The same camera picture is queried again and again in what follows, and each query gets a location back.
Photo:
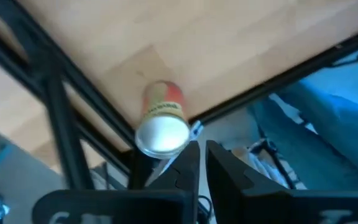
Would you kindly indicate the orange and tan can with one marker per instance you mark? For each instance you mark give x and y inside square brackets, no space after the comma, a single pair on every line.
[163,124]

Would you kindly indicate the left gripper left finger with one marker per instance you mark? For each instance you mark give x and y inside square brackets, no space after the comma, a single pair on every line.
[172,202]

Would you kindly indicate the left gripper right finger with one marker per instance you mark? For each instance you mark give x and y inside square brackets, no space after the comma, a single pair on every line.
[259,205]

